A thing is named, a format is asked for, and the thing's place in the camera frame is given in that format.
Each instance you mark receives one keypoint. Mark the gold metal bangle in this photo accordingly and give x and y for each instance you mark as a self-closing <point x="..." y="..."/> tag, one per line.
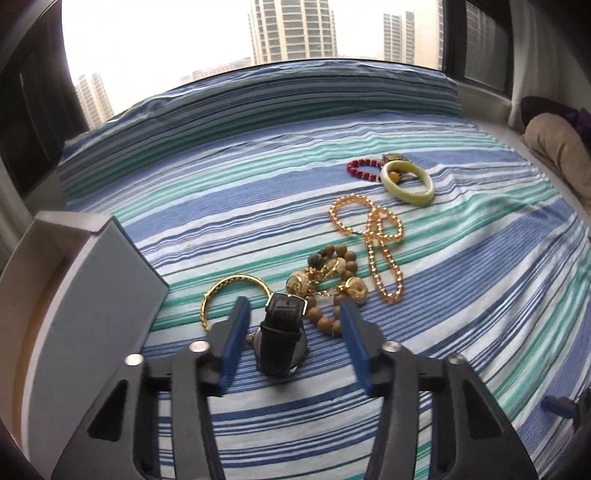
<point x="240" y="277"/>

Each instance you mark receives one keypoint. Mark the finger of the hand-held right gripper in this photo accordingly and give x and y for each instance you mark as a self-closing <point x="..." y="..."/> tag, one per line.
<point x="558" y="406"/>

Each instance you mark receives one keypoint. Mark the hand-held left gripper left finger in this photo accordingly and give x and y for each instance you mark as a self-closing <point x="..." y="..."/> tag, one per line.
<point x="233" y="344"/>

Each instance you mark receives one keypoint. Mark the white jewelry box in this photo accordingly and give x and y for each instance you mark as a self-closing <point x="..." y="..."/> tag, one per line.
<point x="92" y="300"/>

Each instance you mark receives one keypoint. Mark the dark purple cloth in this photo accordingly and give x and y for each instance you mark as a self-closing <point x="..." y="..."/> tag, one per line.
<point x="545" y="108"/>

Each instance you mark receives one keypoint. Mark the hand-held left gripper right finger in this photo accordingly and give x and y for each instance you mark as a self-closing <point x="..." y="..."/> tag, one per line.
<point x="356" y="350"/>

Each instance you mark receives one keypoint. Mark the beige pillow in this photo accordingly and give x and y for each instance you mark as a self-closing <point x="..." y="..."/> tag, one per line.
<point x="558" y="143"/>

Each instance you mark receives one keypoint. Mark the glass window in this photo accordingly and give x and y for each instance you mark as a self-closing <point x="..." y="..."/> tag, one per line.
<point x="231" y="37"/>

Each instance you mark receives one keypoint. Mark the blue green striped bedsheet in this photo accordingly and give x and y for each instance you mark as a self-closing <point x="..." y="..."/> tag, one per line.
<point x="277" y="161"/>

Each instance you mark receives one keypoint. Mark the pale green jade bangle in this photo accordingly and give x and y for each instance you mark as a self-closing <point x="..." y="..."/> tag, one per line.
<point x="408" y="198"/>

